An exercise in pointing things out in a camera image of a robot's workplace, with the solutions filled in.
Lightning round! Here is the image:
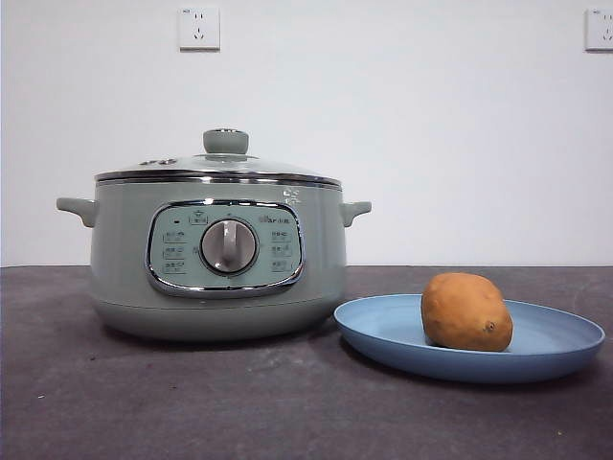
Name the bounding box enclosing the glass lid with green knob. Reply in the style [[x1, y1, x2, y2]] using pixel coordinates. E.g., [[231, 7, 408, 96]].
[[94, 127, 344, 186]]

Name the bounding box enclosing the brown potato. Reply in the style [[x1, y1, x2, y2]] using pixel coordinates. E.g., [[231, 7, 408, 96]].
[[420, 271, 514, 354]]

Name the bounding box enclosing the light blue round plate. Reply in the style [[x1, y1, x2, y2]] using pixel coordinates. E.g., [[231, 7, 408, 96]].
[[333, 292, 607, 384]]

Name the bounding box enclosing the sage green electric steamer pot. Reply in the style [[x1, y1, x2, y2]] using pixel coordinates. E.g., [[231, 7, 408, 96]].
[[55, 177, 373, 342]]

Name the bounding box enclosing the white wall socket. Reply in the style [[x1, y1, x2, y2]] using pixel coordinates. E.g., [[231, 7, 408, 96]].
[[178, 6, 222, 52], [584, 8, 613, 53]]

